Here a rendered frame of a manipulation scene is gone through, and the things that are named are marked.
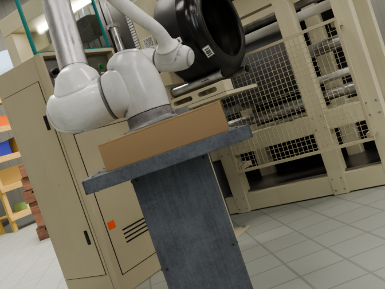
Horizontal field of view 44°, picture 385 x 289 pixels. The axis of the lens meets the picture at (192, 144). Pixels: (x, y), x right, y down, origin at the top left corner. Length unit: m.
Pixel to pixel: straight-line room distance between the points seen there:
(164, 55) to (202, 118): 0.67
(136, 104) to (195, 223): 0.42
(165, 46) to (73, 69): 0.52
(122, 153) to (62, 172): 1.13
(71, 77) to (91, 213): 0.99
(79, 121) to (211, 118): 0.44
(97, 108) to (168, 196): 0.37
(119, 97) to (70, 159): 0.96
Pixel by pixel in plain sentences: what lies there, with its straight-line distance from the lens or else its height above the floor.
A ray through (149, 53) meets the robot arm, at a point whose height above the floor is 1.05.
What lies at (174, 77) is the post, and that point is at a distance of 2.80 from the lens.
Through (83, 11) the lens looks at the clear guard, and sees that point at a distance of 2.87.
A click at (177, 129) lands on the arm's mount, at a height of 0.70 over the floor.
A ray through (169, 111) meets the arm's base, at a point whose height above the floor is 0.76.
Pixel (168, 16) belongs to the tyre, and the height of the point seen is 1.26.
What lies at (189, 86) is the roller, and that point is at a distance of 2.61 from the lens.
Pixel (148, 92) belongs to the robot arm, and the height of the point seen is 0.84.
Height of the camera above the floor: 0.70
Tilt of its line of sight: 2 degrees down
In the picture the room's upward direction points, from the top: 19 degrees counter-clockwise
